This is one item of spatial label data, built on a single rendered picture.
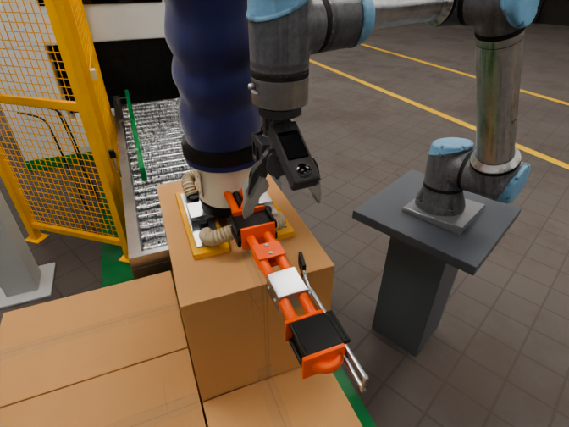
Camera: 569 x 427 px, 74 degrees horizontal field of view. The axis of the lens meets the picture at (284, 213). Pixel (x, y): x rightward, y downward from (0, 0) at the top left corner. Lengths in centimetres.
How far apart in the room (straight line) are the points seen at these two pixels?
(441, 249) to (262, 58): 106
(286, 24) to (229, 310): 67
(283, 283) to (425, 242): 82
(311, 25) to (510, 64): 72
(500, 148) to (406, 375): 112
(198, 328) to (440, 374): 134
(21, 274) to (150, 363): 138
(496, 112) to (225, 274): 89
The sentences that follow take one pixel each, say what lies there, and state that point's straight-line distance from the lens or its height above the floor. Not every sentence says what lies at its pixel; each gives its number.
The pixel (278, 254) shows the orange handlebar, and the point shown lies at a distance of 80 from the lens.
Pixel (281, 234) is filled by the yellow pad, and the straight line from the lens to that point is 106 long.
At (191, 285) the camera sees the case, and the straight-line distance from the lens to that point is 96.
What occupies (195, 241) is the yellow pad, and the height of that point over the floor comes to 96.
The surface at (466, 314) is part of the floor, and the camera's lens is 234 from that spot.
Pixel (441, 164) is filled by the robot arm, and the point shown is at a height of 97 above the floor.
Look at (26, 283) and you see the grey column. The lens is 261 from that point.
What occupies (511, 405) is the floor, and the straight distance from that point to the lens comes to 208.
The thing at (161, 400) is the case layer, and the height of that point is 54.
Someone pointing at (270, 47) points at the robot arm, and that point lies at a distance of 57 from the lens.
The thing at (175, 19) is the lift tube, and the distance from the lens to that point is 92.
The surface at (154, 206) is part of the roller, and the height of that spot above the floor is 53.
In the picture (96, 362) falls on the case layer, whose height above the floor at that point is 54.
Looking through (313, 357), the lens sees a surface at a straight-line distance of 63.
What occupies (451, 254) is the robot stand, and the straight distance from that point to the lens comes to 144.
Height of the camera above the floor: 161
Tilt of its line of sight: 34 degrees down
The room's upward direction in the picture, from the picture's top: straight up
